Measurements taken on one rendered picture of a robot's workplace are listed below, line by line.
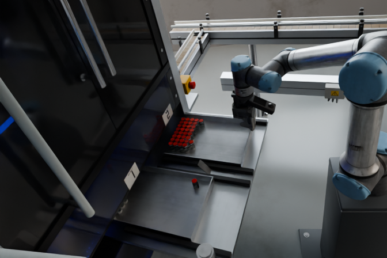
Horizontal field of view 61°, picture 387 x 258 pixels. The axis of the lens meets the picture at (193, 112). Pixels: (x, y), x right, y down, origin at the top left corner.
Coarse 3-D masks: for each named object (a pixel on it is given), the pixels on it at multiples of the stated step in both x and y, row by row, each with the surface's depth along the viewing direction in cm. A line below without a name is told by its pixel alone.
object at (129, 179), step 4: (132, 168) 120; (136, 168) 123; (128, 172) 118; (136, 172) 123; (128, 176) 118; (132, 176) 121; (136, 176) 123; (124, 180) 116; (128, 180) 118; (132, 180) 121; (128, 184) 119; (132, 184) 121; (128, 188) 119
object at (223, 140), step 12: (204, 120) 156; (216, 120) 154; (228, 120) 151; (240, 120) 148; (204, 132) 150; (216, 132) 149; (228, 132) 147; (240, 132) 145; (252, 132) 144; (204, 144) 144; (216, 144) 143; (228, 144) 142; (240, 144) 140; (168, 156) 141; (180, 156) 138; (192, 156) 140; (204, 156) 139; (216, 156) 138; (228, 156) 136; (240, 156) 135
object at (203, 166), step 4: (200, 160) 131; (200, 164) 130; (204, 164) 131; (204, 168) 131; (208, 168) 132; (208, 172) 131; (212, 172) 132; (216, 172) 131; (220, 172) 131; (224, 172) 131; (228, 176) 129; (232, 176) 128
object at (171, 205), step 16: (144, 176) 137; (160, 176) 136; (176, 176) 134; (192, 176) 130; (208, 176) 126; (128, 192) 133; (144, 192) 131; (160, 192) 129; (176, 192) 128; (192, 192) 126; (208, 192) 122; (128, 208) 127; (144, 208) 125; (160, 208) 124; (176, 208) 122; (192, 208) 121; (128, 224) 118; (144, 224) 120; (160, 224) 119; (176, 224) 117; (192, 224) 116; (192, 240) 110
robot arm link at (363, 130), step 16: (368, 48) 81; (384, 48) 80; (352, 64) 80; (368, 64) 77; (384, 64) 77; (352, 80) 81; (368, 80) 78; (384, 80) 76; (352, 96) 83; (368, 96) 80; (384, 96) 81; (352, 112) 90; (368, 112) 87; (352, 128) 93; (368, 128) 90; (352, 144) 97; (368, 144) 94; (352, 160) 100; (368, 160) 98; (336, 176) 107; (352, 176) 102; (368, 176) 100; (352, 192) 105; (368, 192) 103
